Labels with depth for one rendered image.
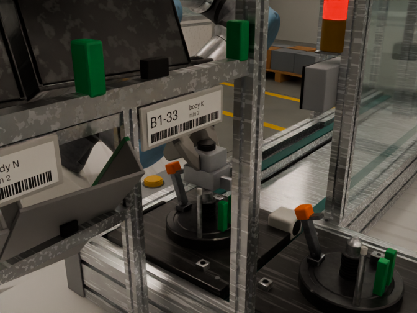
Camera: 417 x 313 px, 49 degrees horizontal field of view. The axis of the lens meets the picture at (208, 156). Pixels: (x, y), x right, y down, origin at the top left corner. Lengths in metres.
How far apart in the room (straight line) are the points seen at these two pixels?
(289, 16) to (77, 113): 10.38
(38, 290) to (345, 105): 0.62
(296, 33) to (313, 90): 9.78
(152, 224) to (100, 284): 0.13
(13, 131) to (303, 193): 0.87
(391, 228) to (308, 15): 9.37
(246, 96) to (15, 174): 0.22
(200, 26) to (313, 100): 4.64
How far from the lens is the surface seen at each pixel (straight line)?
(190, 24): 5.28
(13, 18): 0.34
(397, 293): 0.67
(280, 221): 0.80
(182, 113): 0.33
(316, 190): 1.08
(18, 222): 0.45
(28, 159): 0.26
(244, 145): 0.42
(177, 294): 0.67
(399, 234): 1.07
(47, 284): 0.90
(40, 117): 0.26
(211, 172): 0.72
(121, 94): 0.29
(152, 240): 0.77
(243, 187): 0.43
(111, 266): 0.74
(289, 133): 1.31
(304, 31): 10.40
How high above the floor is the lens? 1.38
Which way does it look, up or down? 22 degrees down
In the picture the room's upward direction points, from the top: straight up
